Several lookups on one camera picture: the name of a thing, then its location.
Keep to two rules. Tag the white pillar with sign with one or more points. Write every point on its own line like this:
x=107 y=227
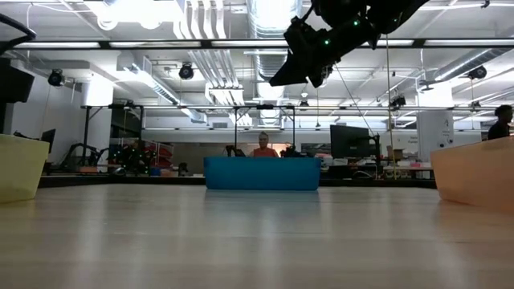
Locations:
x=435 y=136

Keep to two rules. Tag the yellow translucent plastic bin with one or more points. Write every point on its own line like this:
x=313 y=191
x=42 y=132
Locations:
x=20 y=168

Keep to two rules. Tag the red storage shelf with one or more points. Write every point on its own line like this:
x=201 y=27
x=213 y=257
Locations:
x=160 y=154

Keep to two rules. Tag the person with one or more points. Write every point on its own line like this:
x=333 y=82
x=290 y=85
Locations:
x=264 y=146
x=500 y=124

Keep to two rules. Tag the plain white pillar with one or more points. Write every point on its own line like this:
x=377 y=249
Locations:
x=98 y=96

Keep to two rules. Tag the silver ceiling pipe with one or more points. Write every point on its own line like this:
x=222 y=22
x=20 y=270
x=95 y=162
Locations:
x=462 y=64

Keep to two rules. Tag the black background robot station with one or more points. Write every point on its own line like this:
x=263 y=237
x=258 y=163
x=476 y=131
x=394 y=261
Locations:
x=124 y=158

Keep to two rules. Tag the black background gantry frame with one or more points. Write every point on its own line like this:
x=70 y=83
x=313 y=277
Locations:
x=86 y=132

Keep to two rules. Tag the black computer monitor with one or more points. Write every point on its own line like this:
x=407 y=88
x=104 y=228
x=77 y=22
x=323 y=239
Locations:
x=349 y=140

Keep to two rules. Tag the silver ceiling air duct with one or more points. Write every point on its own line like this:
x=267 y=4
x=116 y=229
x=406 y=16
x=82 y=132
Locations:
x=273 y=12

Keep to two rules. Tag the cardboard box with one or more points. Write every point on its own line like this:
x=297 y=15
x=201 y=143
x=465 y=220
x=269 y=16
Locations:
x=395 y=153

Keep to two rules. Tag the small dark monitor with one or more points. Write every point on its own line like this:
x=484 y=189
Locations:
x=49 y=138

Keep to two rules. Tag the black ceiling spotlight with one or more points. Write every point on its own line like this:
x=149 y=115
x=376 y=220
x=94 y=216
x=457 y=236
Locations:
x=478 y=72
x=56 y=78
x=397 y=101
x=186 y=71

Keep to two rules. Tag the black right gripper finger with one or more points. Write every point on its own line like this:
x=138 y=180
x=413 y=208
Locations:
x=291 y=68
x=295 y=80

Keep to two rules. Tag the blue plastic bin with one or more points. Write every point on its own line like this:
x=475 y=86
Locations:
x=261 y=173

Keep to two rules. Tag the orange translucent plastic bin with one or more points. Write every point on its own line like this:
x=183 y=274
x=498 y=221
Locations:
x=478 y=176

